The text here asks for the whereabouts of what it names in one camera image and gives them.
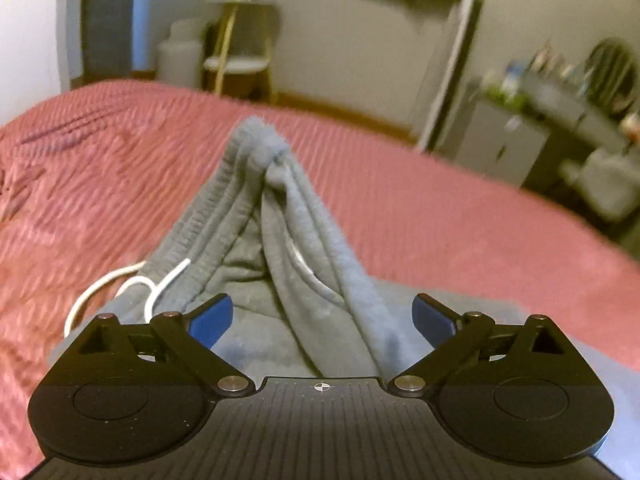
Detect dark door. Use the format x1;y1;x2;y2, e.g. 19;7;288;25
81;0;135;75

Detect cluster of small bottles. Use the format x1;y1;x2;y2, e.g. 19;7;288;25
479;42;601;108

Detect side table with gold legs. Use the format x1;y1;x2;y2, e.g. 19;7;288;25
202;0;282;104

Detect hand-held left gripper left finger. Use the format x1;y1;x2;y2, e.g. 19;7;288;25
66;293;254;397

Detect grey desk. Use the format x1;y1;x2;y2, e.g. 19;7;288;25
466;71;640;192

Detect red ribbed bedspread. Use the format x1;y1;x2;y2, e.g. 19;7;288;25
0;79;640;480

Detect white cylindrical bin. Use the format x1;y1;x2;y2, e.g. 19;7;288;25
157;18;207;92

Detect pale grey chair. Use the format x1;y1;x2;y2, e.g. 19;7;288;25
559;149;640;222

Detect grey sweat pants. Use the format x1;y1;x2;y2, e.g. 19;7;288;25
47;115;640;480

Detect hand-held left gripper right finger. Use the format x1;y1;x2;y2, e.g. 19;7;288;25
387;292;582;398

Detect round mirror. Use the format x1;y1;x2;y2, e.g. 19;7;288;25
584;37;639;112

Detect white leaning board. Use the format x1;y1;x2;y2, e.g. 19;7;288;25
409;0;485;155

